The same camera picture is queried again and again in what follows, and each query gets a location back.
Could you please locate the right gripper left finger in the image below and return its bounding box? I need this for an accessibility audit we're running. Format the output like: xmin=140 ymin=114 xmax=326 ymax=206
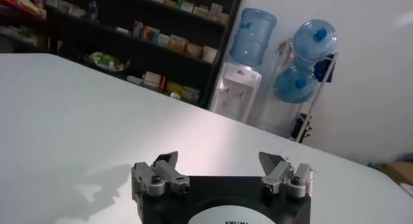
xmin=130 ymin=151 xmax=191 ymax=202

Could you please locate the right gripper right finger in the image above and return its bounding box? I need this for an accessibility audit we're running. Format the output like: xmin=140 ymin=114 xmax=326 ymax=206
xmin=257 ymin=151 xmax=316 ymax=199

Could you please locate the black hanging object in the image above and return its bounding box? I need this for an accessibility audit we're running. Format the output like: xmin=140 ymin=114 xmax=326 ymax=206
xmin=290 ymin=112 xmax=313 ymax=141

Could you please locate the white work table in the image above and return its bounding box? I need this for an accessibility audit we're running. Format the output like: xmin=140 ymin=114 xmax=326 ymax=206
xmin=0 ymin=53 xmax=413 ymax=224

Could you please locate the white metal jug rack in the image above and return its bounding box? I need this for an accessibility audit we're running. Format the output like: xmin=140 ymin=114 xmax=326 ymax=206
xmin=277 ymin=39 xmax=339 ymax=145

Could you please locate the blue water jug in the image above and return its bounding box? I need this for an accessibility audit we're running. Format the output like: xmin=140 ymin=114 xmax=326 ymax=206
xmin=273 ymin=65 xmax=319 ymax=104
xmin=292 ymin=18 xmax=338 ymax=66
xmin=229 ymin=7 xmax=277 ymax=68

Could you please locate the white water dispenser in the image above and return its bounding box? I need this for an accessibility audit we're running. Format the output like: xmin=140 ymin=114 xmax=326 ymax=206
xmin=209 ymin=62 xmax=262 ymax=123

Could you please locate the black shelf unit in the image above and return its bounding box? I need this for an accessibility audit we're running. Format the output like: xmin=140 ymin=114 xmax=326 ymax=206
xmin=0 ymin=0 xmax=246 ymax=110

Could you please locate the open cardboard box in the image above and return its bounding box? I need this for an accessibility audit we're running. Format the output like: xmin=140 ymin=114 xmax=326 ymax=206
xmin=377 ymin=160 xmax=413 ymax=186

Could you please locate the green white bowl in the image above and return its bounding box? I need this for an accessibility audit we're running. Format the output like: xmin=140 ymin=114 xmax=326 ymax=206
xmin=84 ymin=51 xmax=131 ymax=73

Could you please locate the orange medicine box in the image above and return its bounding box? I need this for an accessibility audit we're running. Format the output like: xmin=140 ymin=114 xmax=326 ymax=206
xmin=168 ymin=34 xmax=188 ymax=54

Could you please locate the pink medicine box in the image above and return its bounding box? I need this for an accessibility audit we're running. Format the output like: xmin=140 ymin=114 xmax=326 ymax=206
xmin=209 ymin=3 xmax=223 ymax=22

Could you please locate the dark blue bottle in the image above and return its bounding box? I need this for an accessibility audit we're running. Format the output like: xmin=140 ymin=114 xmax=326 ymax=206
xmin=86 ymin=0 xmax=99 ymax=23

